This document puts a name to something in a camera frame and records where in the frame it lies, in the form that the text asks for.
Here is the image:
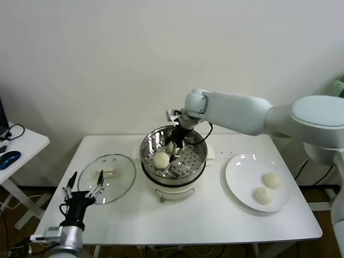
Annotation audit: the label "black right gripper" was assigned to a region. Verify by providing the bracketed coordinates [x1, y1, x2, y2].
[171, 125, 189, 162]

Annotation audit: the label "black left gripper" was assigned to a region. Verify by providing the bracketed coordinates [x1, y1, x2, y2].
[59, 169, 105, 229]

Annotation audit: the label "stainless steel steamer basket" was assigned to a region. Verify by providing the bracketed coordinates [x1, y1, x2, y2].
[139, 124, 208, 186]

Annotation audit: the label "white electric cooker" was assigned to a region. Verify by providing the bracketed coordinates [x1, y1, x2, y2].
[133, 144, 216, 204]

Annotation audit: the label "glass pot lid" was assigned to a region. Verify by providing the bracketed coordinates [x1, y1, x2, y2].
[77, 154, 137, 205]

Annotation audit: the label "white oval plate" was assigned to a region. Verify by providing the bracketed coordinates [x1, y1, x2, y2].
[225, 153, 292, 213]

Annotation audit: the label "white side table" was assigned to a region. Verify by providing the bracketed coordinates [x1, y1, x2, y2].
[0, 120, 51, 231]

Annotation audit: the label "blue computer mouse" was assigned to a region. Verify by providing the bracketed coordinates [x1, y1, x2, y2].
[0, 150, 22, 170]

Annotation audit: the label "black monitor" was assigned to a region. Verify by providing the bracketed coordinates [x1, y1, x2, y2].
[0, 95, 11, 135]

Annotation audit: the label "pale green appliance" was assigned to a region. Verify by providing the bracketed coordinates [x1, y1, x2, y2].
[333, 74, 344, 98]

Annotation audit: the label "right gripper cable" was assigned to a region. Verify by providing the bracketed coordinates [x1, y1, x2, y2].
[173, 109, 213, 145]

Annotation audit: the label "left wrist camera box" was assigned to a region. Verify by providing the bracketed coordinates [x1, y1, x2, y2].
[29, 226, 65, 244]

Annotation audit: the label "white floor cable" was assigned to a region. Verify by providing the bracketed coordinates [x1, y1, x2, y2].
[0, 194, 52, 213]

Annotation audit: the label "black looped cable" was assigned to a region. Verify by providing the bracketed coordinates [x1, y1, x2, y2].
[0, 124, 26, 142]

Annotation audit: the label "black wall cable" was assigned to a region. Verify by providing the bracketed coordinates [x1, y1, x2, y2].
[295, 158, 334, 187]

